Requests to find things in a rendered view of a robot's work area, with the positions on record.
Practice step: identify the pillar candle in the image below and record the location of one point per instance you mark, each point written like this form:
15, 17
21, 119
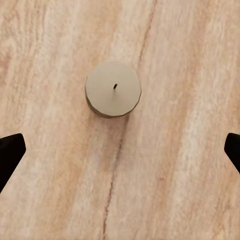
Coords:
112, 89

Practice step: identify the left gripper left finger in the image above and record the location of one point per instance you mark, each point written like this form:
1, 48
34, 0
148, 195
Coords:
12, 149

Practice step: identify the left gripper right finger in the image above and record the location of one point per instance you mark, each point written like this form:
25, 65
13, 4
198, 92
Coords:
232, 149

